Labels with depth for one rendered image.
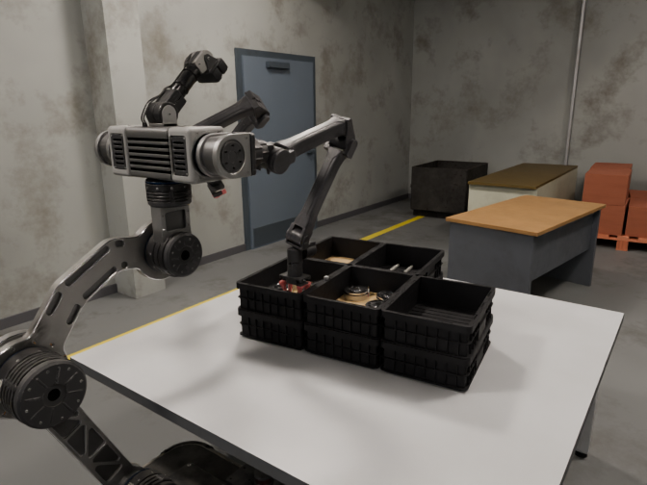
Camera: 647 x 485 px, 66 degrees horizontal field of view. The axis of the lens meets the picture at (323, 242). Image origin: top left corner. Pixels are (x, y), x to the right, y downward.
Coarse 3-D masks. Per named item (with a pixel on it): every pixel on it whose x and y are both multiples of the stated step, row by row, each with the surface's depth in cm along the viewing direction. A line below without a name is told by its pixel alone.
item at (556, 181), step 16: (496, 176) 592; (512, 176) 591; (528, 176) 589; (544, 176) 588; (560, 176) 605; (576, 176) 687; (480, 192) 556; (496, 192) 546; (512, 192) 536; (528, 192) 527; (544, 192) 548; (560, 192) 619
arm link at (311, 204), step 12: (324, 144) 184; (348, 144) 179; (336, 156) 180; (348, 156) 179; (324, 168) 181; (336, 168) 182; (324, 180) 180; (312, 192) 181; (324, 192) 182; (312, 204) 181; (300, 216) 182; (312, 216) 181; (300, 228) 187; (312, 228) 183; (300, 240) 180
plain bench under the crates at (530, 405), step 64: (192, 320) 214; (512, 320) 211; (576, 320) 210; (128, 384) 165; (192, 384) 165; (256, 384) 165; (320, 384) 164; (384, 384) 164; (512, 384) 163; (576, 384) 163; (256, 448) 134; (320, 448) 133; (384, 448) 133; (448, 448) 133; (512, 448) 132; (576, 448) 232
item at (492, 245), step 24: (456, 216) 391; (480, 216) 390; (504, 216) 389; (528, 216) 388; (552, 216) 388; (576, 216) 387; (456, 240) 386; (480, 240) 371; (504, 240) 358; (528, 240) 345; (552, 240) 377; (576, 240) 415; (456, 264) 390; (480, 264) 375; (504, 264) 361; (528, 264) 349; (552, 264) 386; (576, 264) 453; (504, 288) 365; (528, 288) 352
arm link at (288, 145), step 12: (336, 120) 173; (348, 120) 174; (312, 132) 164; (324, 132) 168; (336, 132) 173; (348, 132) 176; (276, 144) 157; (288, 144) 156; (300, 144) 160; (312, 144) 165; (336, 144) 182; (276, 156) 148; (288, 156) 153; (276, 168) 151
